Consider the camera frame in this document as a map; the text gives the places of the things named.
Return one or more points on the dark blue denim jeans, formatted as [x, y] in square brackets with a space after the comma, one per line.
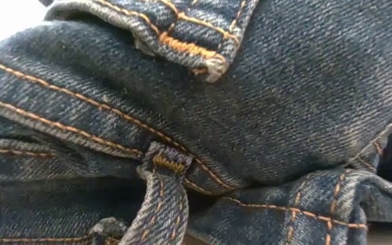
[250, 112]

